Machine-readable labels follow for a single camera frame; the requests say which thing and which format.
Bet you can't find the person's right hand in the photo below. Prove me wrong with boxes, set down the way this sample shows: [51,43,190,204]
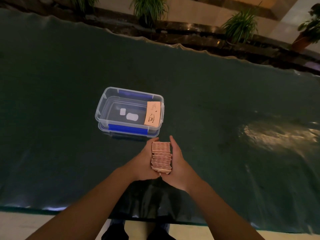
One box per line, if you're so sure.
[160,135,203,193]

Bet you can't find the person's left hand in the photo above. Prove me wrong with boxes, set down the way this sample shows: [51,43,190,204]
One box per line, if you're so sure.
[126,137,161,182]

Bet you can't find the stack of pink packets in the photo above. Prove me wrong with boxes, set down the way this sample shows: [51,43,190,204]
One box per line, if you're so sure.
[150,141,174,175]

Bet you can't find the person's right forearm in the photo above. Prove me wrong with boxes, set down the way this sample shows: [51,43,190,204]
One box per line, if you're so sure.
[186,178,266,240]

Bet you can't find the person's left forearm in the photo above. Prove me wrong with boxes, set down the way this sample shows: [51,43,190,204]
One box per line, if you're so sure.
[25,167,140,240]

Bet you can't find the clear plastic box, blue clips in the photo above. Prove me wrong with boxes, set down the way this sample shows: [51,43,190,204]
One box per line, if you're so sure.
[95,86,165,138]

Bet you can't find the person's right leg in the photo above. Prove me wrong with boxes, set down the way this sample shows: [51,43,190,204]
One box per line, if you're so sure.
[147,220,176,240]

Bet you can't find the person's leg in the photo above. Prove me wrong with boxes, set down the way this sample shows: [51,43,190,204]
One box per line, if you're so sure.
[101,219,126,240]
[147,220,176,240]

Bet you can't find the person's left leg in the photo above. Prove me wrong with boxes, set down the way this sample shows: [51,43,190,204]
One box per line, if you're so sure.
[101,219,126,240]

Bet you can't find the dark green table cover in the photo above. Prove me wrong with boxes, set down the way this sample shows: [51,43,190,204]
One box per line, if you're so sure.
[0,8,320,235]

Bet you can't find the dark marble planter ledge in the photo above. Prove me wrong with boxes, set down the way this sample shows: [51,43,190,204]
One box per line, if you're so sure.
[0,0,320,76]

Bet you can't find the green potted grass plant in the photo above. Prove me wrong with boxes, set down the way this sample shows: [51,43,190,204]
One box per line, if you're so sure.
[129,0,170,28]
[221,7,260,46]
[67,0,100,13]

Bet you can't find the leafy plant in brown pot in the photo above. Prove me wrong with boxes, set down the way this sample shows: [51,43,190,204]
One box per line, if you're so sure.
[291,3,320,52]

